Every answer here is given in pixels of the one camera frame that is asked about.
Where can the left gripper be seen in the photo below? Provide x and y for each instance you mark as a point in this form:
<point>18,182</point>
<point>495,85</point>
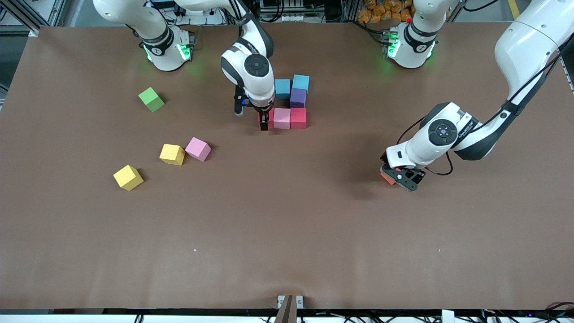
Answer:
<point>384,160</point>

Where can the green foam block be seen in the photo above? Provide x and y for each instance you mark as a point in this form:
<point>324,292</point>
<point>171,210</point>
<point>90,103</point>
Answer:
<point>151,99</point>

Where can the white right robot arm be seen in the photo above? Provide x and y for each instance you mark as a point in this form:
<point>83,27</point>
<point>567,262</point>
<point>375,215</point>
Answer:
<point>255,67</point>

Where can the red foam block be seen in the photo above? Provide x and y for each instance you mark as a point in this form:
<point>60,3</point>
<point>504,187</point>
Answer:
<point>298,118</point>
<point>271,117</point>

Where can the pink foam block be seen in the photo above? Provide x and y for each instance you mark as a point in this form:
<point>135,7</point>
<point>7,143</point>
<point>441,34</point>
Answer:
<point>281,118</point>
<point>197,149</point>

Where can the aluminium frame post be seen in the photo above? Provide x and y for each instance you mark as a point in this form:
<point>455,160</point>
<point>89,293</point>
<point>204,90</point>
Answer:
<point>31,18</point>
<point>560,24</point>

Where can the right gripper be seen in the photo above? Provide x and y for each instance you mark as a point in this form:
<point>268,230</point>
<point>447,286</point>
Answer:
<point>264,110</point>

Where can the yellow foam block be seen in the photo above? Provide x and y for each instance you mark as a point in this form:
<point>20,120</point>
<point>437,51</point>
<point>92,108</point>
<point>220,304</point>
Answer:
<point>128,177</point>
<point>172,154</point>

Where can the orange foam block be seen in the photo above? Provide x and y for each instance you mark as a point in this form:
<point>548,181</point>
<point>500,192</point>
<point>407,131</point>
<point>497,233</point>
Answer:
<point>387,178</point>

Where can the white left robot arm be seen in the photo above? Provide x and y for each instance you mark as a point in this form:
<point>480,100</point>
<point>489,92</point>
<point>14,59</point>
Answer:
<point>520,49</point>

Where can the bag of orange fruit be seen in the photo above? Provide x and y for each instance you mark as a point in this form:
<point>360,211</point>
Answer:
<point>381,11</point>

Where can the white power strip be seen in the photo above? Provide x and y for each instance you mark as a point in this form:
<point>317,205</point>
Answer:
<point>293,18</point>
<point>193,12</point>

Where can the white tag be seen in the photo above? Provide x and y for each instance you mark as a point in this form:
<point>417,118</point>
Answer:
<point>447,316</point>

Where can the purple foam block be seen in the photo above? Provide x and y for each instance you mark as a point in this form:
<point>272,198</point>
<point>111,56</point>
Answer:
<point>298,97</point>

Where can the light blue foam block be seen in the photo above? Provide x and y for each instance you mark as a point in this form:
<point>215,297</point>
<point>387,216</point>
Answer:
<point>283,89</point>
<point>301,82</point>

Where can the paper table cover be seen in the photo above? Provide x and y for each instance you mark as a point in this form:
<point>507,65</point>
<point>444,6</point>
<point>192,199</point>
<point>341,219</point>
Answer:
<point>287,251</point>

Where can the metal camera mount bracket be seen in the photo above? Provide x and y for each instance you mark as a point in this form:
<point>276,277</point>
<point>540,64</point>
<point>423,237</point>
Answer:
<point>290,304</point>

